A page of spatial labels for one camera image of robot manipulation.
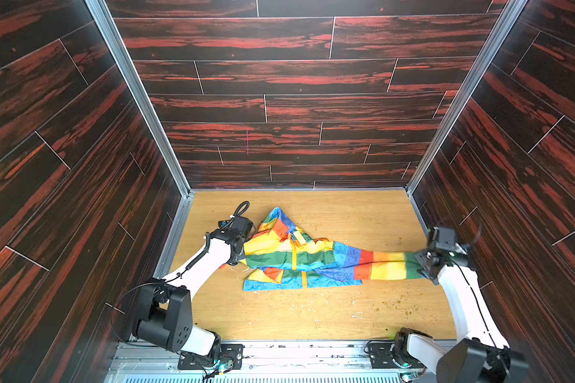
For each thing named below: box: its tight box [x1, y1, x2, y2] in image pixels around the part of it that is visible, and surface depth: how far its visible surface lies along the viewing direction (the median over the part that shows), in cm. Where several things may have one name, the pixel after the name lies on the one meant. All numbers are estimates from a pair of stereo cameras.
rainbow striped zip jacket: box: [241, 206, 428, 292], surface depth 92 cm
